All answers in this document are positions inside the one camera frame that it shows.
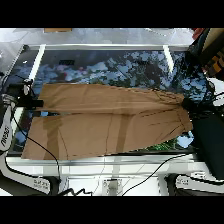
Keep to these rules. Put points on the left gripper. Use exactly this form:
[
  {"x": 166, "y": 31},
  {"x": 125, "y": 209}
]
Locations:
[{"x": 30, "y": 103}]

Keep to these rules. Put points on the brown trousers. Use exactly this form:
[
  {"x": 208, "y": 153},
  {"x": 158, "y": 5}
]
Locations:
[{"x": 100, "y": 126}]

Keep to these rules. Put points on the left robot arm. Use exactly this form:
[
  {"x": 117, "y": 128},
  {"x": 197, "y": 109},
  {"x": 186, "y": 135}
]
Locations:
[{"x": 6, "y": 130}]

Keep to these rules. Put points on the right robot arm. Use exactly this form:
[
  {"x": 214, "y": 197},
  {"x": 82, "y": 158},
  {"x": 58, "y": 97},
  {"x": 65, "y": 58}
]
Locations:
[{"x": 210, "y": 143}]

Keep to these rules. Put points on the heap of clothes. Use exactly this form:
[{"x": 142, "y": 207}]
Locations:
[{"x": 213, "y": 56}]

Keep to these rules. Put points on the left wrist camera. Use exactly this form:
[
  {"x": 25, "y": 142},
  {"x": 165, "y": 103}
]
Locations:
[{"x": 28, "y": 88}]

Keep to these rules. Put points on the silver frame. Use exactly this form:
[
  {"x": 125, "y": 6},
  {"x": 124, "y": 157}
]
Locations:
[{"x": 100, "y": 164}]

